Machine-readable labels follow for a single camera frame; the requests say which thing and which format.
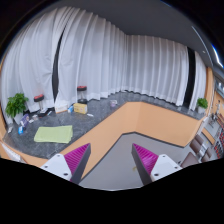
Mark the small blue box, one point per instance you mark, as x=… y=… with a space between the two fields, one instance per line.
x=70 y=109

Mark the right potted green plant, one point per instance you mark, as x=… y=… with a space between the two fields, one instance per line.
x=202 y=105

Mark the brown chair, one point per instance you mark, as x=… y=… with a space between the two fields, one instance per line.
x=189 y=160
x=198 y=146

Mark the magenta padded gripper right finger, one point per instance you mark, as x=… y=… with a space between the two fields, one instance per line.
x=150 y=166

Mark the light green folded towel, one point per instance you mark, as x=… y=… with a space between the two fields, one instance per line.
x=59 y=134

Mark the white and orange box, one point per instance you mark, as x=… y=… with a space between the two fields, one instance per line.
x=61 y=109

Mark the red-topped stand device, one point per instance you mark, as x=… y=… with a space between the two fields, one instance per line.
x=81 y=90
x=39 y=99

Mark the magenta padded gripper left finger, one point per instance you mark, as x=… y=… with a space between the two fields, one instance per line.
x=71 y=165

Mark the left potted green plant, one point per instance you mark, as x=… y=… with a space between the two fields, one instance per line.
x=16 y=106

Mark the potted green plant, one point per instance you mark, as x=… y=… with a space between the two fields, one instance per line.
x=202 y=105
x=16 y=106

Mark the left red-topped stand device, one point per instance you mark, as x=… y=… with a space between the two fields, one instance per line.
x=39 y=99

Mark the white curtain section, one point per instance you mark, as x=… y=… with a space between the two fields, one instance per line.
x=156 y=67
x=61 y=50

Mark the white curtain right section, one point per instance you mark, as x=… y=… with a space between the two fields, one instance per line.
x=156 y=67

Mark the yellow cardboard box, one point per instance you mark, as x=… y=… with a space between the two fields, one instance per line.
x=80 y=108

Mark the right red-topped stand device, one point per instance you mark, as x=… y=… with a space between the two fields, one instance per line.
x=81 y=90

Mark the white curtain left section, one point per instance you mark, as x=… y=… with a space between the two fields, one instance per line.
x=61 y=50

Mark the small pink cup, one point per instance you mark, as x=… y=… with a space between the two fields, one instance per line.
x=113 y=103

